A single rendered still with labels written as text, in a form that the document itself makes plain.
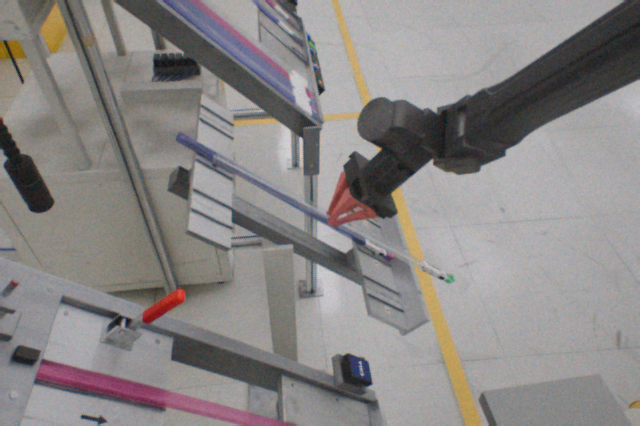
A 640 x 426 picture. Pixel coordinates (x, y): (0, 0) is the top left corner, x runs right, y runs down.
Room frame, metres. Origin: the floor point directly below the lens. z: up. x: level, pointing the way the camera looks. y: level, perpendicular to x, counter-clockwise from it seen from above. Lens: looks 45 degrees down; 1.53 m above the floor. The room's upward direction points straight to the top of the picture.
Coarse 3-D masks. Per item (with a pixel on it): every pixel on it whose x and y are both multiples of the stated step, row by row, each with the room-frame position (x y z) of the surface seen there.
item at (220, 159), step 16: (224, 160) 0.50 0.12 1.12; (240, 176) 0.50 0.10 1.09; (256, 176) 0.50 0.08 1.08; (272, 192) 0.50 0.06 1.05; (288, 192) 0.51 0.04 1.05; (304, 208) 0.51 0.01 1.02; (320, 208) 0.52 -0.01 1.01; (352, 224) 0.53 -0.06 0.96; (368, 240) 0.52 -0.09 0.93; (384, 240) 0.54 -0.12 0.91; (400, 256) 0.53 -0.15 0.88
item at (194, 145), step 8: (184, 136) 0.62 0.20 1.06; (184, 144) 0.61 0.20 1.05; (192, 144) 0.61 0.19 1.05; (200, 144) 0.62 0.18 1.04; (200, 152) 0.62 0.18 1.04; (208, 152) 0.62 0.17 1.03; (296, 208) 0.63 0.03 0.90; (312, 216) 0.63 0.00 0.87; (344, 232) 0.64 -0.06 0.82; (360, 240) 0.64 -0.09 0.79; (384, 256) 0.65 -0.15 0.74
